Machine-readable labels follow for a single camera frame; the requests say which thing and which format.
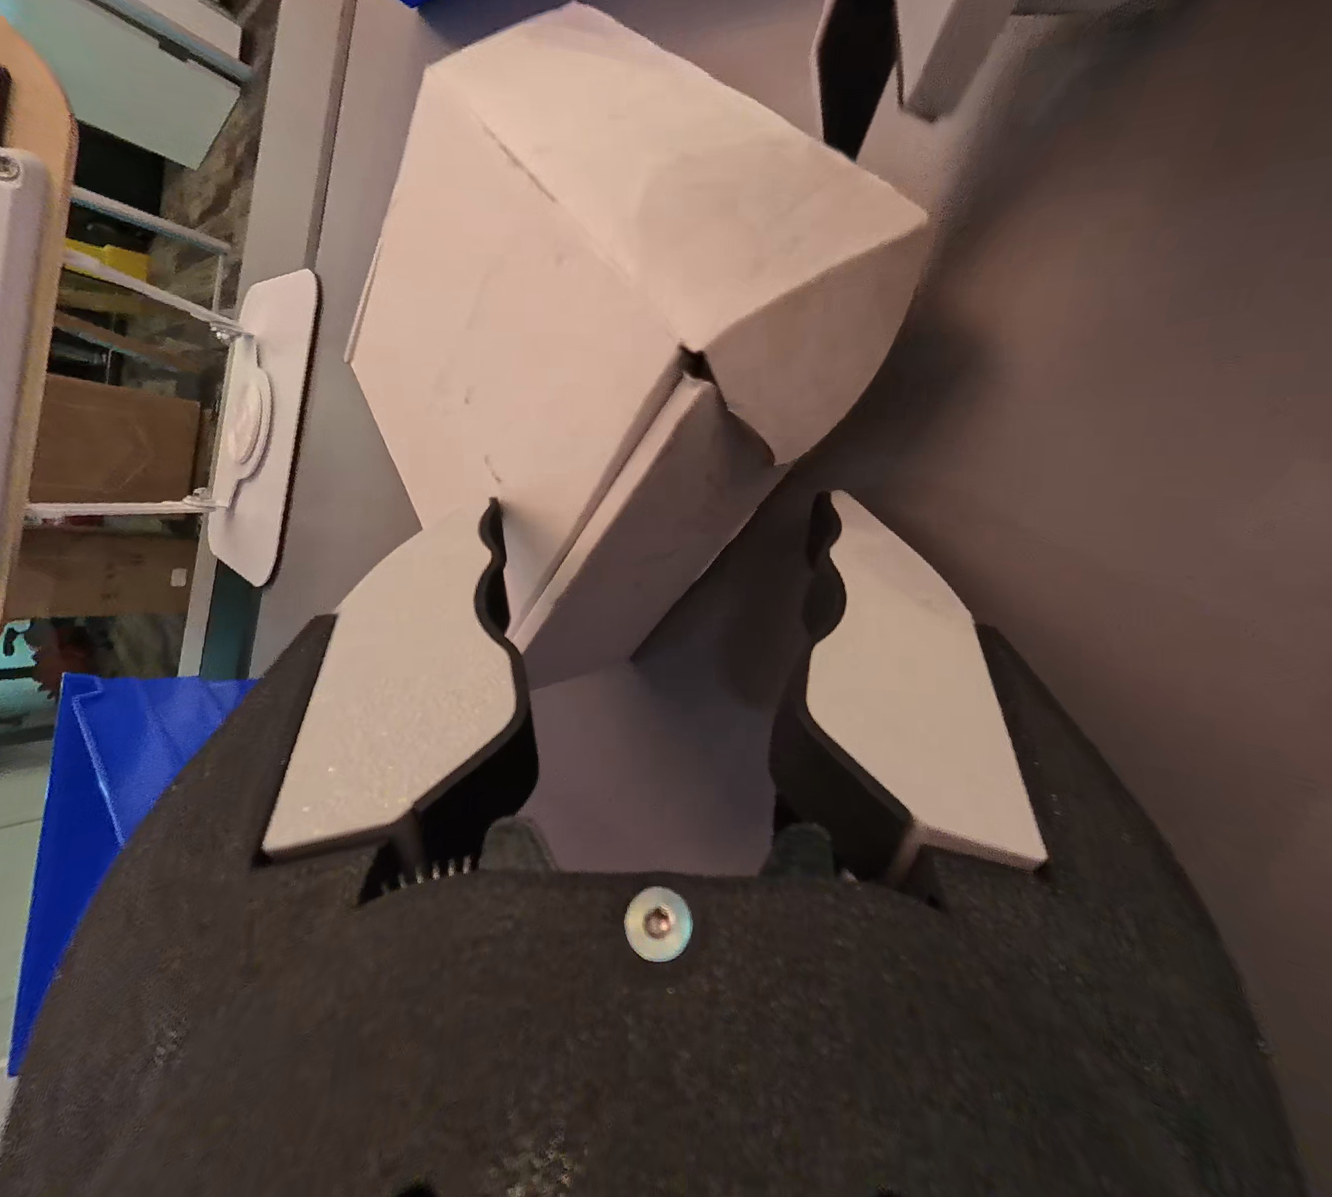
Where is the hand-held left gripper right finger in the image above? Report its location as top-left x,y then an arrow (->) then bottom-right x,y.
773,489 -> 1049,893

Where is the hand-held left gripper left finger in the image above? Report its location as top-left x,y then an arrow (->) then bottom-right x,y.
261,497 -> 541,886

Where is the white cardboard mailer box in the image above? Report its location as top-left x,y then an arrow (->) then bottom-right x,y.
345,0 -> 930,693

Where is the large brown cardboard box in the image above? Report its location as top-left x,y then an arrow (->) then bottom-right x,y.
11,373 -> 207,617

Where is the wooden document stand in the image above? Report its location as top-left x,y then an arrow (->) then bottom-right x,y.
0,15 -> 324,615

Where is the yellow plastic bin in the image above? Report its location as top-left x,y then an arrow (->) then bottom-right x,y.
69,239 -> 154,279

